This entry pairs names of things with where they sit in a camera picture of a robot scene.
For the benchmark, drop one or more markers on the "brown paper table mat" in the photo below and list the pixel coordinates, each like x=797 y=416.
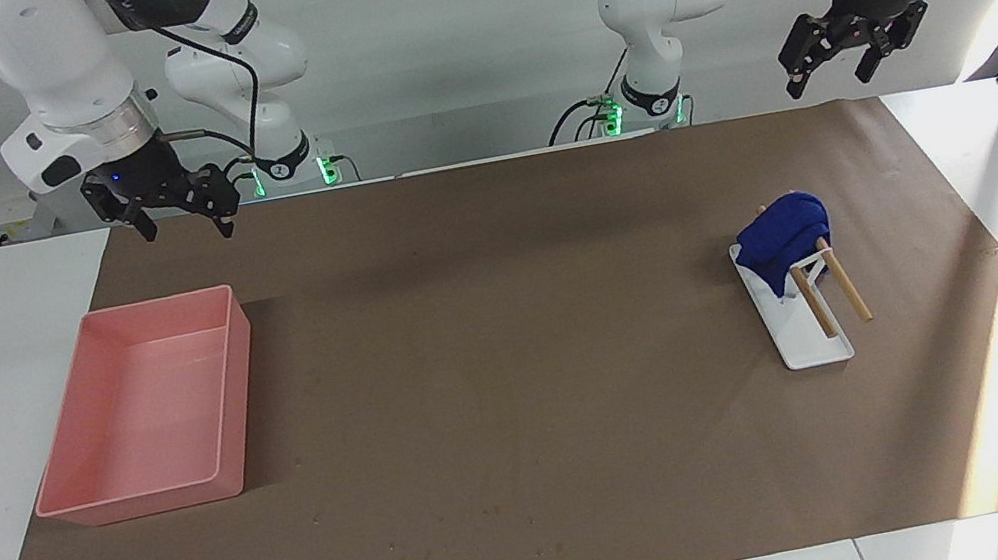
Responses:
x=514 y=369

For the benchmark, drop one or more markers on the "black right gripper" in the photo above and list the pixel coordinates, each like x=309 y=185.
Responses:
x=137 y=178

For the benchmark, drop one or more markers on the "blue towel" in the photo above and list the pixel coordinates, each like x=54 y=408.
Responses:
x=780 y=233

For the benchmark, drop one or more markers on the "white rack with wooden rods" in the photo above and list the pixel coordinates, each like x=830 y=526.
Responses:
x=808 y=340

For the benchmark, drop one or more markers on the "pink plastic bin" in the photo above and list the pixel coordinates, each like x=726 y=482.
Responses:
x=146 y=410

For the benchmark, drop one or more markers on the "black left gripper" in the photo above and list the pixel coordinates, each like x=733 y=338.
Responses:
x=870 y=10

